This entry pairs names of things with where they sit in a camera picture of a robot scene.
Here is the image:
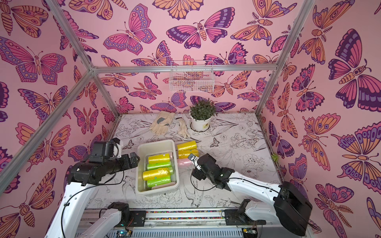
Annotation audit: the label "yellow bag roll top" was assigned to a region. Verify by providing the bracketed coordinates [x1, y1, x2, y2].
[177, 141, 197, 151]

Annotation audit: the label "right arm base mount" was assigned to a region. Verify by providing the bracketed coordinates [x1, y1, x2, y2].
[221, 209, 267, 226]

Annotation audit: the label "pink bag roll bottom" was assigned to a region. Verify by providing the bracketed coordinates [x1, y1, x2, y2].
[152, 181, 176, 189]

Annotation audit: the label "green bag roll bottom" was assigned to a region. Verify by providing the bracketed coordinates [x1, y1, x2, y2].
[146, 176, 172, 188]

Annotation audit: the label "white plastic storage box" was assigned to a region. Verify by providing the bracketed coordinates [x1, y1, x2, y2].
[136, 140, 180, 196]

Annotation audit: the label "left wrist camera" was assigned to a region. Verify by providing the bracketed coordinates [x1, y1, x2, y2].
[88, 138, 123, 164]

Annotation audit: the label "aluminium frame bars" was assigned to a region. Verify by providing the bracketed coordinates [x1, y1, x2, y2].
[1, 1, 315, 192]

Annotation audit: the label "potted green plant white pot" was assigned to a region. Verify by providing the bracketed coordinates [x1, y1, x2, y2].
[190, 99, 216, 132]

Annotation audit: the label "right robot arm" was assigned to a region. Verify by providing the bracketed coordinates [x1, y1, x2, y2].
[188, 154, 313, 237]

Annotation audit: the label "pink bag roll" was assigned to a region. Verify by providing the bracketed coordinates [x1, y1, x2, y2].
[152, 181, 176, 189]
[177, 159, 193, 167]

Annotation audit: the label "yellow bag roll small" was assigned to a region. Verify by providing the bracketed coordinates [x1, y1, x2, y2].
[148, 153, 171, 164]

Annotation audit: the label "white wire basket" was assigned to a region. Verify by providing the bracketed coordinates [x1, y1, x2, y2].
[168, 60, 215, 93]

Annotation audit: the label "white slotted cable duct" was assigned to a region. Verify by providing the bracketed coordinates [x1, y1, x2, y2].
[105, 228, 244, 238]

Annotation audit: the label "right beige work glove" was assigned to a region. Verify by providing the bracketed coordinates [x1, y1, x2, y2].
[176, 118, 191, 138]

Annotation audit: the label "beige work glove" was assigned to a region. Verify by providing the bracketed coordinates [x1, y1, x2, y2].
[150, 111, 175, 136]
[176, 118, 191, 138]

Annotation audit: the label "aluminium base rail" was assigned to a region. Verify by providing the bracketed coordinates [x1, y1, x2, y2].
[83, 208, 307, 230]

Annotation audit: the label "left beige work glove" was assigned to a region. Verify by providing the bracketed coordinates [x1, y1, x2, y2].
[150, 111, 175, 136]

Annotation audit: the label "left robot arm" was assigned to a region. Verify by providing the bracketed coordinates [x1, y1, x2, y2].
[45, 152, 140, 238]

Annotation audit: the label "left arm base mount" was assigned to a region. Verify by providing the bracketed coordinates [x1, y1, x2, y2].
[118, 210, 147, 228]

